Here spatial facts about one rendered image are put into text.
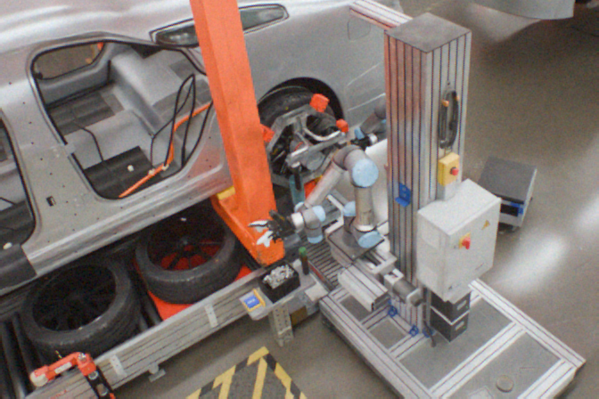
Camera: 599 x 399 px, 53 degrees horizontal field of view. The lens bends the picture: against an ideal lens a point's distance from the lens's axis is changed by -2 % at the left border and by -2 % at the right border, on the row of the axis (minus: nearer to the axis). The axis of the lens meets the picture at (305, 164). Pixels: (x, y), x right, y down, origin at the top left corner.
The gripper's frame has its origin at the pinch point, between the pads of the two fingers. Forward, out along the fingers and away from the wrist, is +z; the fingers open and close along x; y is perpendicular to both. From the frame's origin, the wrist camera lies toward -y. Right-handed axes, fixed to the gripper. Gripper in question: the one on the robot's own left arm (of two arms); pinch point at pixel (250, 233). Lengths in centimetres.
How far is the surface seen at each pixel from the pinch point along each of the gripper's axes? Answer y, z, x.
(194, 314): 82, 38, 53
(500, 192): 83, -178, 59
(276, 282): 64, -11, 34
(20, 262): 22, 117, 75
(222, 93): -55, -8, 35
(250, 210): 19.1, -8.7, 45.1
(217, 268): 66, 17, 67
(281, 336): 109, -6, 38
